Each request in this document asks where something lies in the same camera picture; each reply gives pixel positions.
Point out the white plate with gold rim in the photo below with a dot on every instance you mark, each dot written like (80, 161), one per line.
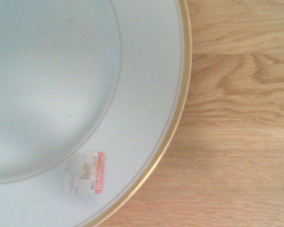
(61, 71)

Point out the pink and white price sticker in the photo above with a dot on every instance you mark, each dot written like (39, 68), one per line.
(85, 175)

